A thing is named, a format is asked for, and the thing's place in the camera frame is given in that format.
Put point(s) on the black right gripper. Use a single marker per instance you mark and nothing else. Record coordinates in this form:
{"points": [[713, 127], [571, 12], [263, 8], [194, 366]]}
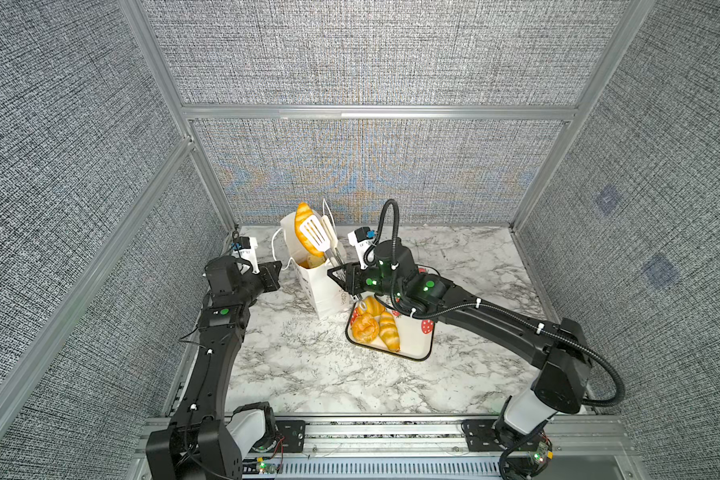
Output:
{"points": [[352, 276]]}

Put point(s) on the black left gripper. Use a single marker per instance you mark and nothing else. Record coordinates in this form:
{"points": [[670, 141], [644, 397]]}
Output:
{"points": [[269, 275]]}

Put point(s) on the white printed paper bag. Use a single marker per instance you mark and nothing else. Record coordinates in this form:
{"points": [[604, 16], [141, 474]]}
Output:
{"points": [[323, 294]]}

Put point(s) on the flaky fake croissant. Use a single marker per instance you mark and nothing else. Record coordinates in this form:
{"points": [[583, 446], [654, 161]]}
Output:
{"points": [[302, 212], [312, 262]]}

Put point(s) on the knotted fake bread roll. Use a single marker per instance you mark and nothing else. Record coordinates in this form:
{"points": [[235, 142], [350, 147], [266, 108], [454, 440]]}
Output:
{"points": [[365, 328]]}

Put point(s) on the striped fake croissant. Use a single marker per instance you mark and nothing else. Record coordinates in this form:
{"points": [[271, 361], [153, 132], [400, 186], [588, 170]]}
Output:
{"points": [[388, 331]]}

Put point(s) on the steel tongs white tips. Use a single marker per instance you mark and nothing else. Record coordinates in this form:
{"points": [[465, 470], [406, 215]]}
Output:
{"points": [[314, 231]]}

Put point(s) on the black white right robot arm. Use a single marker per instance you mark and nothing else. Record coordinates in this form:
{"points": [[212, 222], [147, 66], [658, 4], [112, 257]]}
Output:
{"points": [[557, 350]]}

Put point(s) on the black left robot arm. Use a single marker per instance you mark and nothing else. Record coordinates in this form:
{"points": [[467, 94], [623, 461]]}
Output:
{"points": [[199, 443]]}

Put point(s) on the round striped fake bun left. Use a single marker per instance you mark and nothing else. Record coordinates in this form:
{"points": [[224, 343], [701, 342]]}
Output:
{"points": [[371, 306]]}

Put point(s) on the strawberry print serving tray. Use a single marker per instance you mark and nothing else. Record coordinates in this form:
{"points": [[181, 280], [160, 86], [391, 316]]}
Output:
{"points": [[416, 336]]}

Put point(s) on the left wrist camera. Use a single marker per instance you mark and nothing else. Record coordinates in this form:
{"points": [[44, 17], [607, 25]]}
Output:
{"points": [[245, 247]]}

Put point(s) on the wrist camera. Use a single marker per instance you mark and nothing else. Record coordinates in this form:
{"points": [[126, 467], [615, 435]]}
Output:
{"points": [[245, 247], [361, 240]]}

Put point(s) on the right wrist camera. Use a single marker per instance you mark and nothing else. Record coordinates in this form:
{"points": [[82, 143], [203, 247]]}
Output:
{"points": [[361, 240]]}

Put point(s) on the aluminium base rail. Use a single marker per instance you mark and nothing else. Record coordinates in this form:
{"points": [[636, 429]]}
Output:
{"points": [[365, 446]]}

